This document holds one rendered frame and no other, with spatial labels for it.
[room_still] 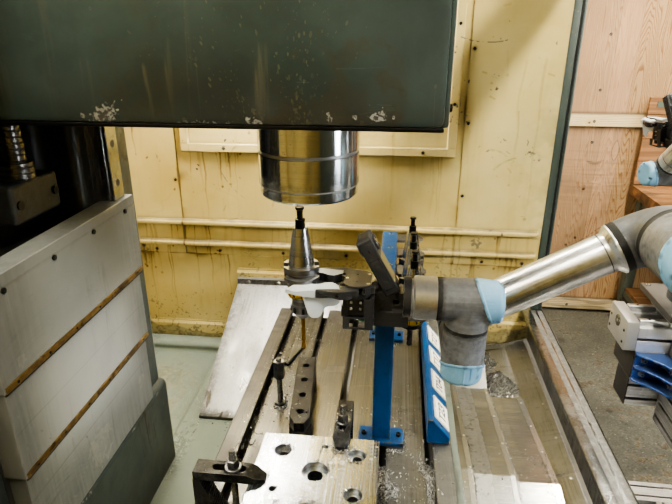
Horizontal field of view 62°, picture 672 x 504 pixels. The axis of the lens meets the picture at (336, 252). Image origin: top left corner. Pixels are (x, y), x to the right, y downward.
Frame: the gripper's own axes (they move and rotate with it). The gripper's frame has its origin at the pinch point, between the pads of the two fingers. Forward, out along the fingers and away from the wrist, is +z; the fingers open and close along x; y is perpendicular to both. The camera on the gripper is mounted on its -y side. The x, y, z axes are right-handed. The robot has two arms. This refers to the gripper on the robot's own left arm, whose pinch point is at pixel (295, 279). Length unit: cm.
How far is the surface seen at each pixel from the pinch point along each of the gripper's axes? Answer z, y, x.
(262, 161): 3.8, -21.7, -4.9
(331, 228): 5, 25, 99
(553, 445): -64, 67, 43
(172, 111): 14.1, -29.9, -12.6
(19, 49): 35, -38, -13
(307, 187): -3.6, -18.7, -8.0
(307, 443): -1.8, 35.0, -0.4
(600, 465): -67, 53, 21
